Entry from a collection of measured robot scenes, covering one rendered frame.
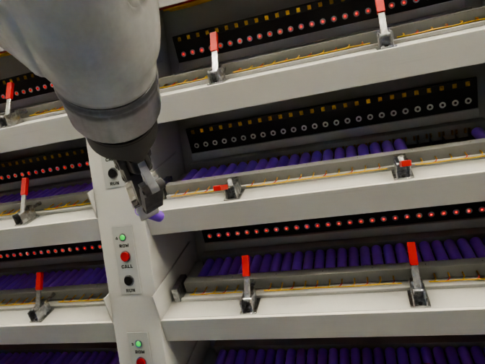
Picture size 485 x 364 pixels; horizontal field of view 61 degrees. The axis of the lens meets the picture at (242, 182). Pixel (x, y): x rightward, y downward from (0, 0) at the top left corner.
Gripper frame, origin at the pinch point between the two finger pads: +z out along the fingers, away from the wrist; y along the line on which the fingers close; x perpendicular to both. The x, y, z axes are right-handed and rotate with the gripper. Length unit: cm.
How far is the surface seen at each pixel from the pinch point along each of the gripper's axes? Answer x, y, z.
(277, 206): -17.6, -10.2, 4.7
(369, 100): -43.9, -2.9, 2.9
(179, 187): -8.2, 4.8, 12.8
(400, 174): -33.3, -18.1, -2.6
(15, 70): 6, 60, 27
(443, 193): -35.4, -24.0, -4.0
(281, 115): -31.8, 6.0, 9.3
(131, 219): 1.8, 4.3, 14.1
